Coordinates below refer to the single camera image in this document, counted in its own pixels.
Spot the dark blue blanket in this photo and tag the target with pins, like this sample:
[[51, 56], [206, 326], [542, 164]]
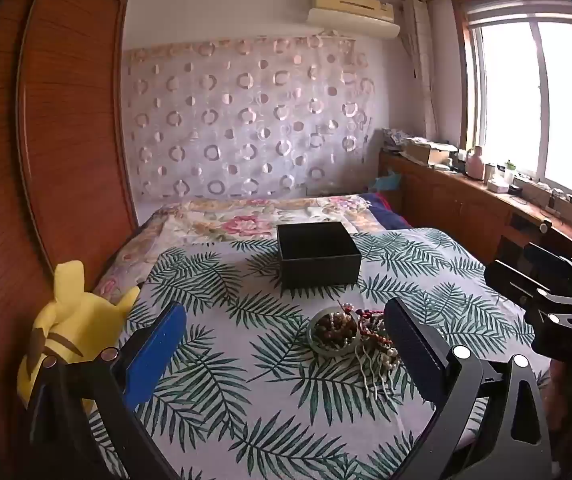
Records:
[[391, 215]]

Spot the wall air conditioner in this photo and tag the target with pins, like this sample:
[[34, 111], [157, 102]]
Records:
[[351, 15]]

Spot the teal cloth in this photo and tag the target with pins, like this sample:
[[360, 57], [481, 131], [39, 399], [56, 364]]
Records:
[[386, 181]]

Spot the white cup with green lid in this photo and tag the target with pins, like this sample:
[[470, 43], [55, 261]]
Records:
[[509, 172]]

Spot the yellow plush toy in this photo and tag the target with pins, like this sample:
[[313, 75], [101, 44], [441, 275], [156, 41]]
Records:
[[70, 320]]

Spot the wooden wardrobe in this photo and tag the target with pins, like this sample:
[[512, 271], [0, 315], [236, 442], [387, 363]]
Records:
[[65, 135]]

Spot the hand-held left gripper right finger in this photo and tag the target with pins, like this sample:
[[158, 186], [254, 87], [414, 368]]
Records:
[[411, 352]]

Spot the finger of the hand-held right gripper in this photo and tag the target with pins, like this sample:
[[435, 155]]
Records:
[[511, 282], [546, 260]]

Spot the pink jug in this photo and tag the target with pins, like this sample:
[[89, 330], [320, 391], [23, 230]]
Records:
[[476, 165]]

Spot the floral bedspread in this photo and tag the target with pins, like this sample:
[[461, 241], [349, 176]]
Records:
[[225, 222]]

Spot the wooden cabinet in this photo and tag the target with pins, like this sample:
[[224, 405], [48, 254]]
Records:
[[446, 205]]

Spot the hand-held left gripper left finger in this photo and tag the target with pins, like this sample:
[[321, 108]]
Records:
[[158, 357]]

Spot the cardboard box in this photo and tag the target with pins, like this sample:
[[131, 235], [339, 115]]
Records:
[[431, 154]]

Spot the pale green bangle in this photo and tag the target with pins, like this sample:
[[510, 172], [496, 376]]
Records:
[[333, 353]]

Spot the window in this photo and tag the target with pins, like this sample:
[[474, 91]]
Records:
[[531, 100]]

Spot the leaf print tablecloth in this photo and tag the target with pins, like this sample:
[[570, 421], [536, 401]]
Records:
[[246, 335]]

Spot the white window curtain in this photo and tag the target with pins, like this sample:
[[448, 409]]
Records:
[[418, 60]]

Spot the crumpled patterned bundle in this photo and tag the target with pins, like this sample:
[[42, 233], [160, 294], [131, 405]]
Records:
[[401, 139]]

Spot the black box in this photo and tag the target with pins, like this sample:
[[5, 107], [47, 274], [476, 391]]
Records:
[[316, 270]]

